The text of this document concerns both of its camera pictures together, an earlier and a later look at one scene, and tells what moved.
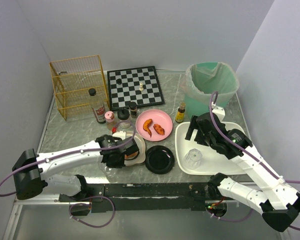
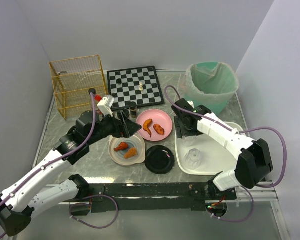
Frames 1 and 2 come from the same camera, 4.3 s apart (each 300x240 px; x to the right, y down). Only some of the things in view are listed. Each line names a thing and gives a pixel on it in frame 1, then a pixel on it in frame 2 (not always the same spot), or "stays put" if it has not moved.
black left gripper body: x=133 y=150 to x=125 y=124
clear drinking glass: x=109 y=172 to x=188 y=141
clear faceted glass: x=192 y=158 stays put
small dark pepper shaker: x=133 y=109 stays put
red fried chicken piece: x=158 y=129 stays put
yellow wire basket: x=72 y=79 stays put
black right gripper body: x=198 y=132 to x=181 y=128
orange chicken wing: x=146 y=126 stays put
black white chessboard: x=139 y=85 stays put
